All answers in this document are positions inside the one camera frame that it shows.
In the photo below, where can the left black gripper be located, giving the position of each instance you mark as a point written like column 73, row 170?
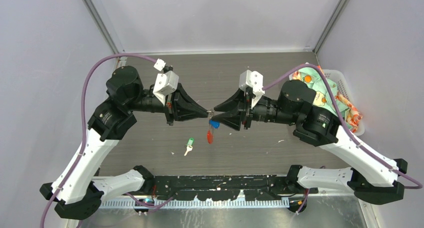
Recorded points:
column 182, row 107

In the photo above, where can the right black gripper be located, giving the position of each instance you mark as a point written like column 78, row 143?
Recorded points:
column 233, row 107

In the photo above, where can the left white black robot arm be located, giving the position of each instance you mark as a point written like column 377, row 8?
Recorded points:
column 108, row 125

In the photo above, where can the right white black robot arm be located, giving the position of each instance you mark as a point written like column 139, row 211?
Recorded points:
column 369, row 176

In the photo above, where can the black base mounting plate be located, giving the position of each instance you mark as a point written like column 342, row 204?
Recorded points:
column 266, row 187

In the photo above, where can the white plastic basket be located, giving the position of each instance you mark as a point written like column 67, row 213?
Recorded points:
column 351, row 94

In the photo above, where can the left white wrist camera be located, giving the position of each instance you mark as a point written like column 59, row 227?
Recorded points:
column 165, row 84

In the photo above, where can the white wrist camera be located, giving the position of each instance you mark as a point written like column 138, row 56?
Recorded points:
column 165, row 84
column 254, row 80

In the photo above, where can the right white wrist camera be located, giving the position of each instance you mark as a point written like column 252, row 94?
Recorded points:
column 254, row 80

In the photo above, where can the aluminium frame rail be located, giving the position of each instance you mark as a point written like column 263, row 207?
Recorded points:
column 96, row 192

